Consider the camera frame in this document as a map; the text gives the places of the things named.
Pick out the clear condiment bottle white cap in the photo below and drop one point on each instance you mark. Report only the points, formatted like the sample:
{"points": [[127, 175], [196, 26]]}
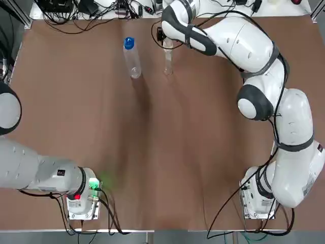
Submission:
{"points": [[168, 61]]}

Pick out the clear drink bottle blue cap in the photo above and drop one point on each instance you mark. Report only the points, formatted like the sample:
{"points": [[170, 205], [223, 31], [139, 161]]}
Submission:
{"points": [[132, 58]]}

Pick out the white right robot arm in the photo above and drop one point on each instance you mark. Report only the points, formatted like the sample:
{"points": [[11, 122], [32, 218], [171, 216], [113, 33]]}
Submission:
{"points": [[254, 45]]}

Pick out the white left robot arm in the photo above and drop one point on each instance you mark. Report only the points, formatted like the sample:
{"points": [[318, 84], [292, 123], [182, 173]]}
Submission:
{"points": [[25, 165]]}

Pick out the grey black power adapter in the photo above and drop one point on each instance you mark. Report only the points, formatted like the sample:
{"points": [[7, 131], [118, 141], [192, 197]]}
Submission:
{"points": [[257, 6]]}

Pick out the black docking box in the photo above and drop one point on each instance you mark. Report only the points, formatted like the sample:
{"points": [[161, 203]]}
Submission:
{"points": [[58, 3]]}

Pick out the aluminium frame post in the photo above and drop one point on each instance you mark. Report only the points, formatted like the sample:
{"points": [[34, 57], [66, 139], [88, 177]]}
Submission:
{"points": [[25, 15], [317, 11]]}

